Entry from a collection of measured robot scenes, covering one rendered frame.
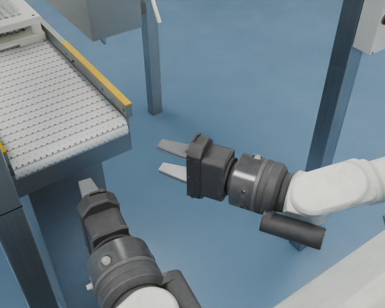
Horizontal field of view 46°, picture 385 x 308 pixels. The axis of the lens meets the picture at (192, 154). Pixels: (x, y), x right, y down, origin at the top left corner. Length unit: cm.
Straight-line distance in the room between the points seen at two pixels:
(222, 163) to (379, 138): 188
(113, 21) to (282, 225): 46
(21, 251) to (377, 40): 98
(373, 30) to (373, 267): 97
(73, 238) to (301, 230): 80
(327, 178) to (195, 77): 219
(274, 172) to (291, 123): 180
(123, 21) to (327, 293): 66
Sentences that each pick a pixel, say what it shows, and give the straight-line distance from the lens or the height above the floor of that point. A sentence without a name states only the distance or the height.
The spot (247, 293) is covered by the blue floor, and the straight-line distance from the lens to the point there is 177.
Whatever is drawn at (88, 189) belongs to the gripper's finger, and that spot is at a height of 101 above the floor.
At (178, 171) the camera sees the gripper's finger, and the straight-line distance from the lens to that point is 79.
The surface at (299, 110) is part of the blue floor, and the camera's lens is 260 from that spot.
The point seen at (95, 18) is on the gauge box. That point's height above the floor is 114.
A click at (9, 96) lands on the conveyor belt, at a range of 116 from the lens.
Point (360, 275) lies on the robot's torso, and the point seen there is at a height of 122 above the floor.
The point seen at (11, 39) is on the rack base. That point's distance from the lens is 135.
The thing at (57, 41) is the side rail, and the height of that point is 92.
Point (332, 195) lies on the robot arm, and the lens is 68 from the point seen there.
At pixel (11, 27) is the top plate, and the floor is 95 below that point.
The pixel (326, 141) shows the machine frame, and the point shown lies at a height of 57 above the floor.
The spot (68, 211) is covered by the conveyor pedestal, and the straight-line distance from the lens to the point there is 128.
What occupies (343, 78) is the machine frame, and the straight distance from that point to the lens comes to 137.
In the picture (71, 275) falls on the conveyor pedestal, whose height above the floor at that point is 31.
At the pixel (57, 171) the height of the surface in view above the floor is 81.
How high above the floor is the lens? 150
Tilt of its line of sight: 42 degrees down
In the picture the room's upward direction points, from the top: straight up
